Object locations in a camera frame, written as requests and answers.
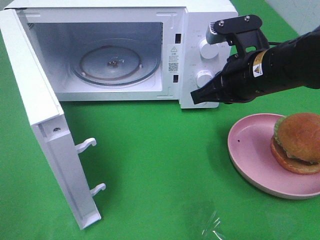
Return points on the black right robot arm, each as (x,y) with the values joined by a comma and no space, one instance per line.
(288,65)

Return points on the glass microwave turntable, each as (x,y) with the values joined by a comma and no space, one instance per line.
(116,62)

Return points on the pink round plate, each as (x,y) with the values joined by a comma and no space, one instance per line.
(249,149)

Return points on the burger with lettuce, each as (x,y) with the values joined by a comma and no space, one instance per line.
(295,143)

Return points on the upper white power knob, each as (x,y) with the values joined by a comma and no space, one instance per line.
(208,51)

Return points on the white microwave oven body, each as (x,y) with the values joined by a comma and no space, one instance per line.
(56,28)

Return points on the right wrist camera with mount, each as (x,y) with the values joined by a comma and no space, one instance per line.
(243,32)

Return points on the white microwave door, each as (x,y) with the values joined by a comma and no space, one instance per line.
(47,120)

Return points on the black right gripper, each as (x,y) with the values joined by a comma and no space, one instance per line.
(235,84)

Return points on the white timer knob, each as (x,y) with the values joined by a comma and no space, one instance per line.
(203,77)

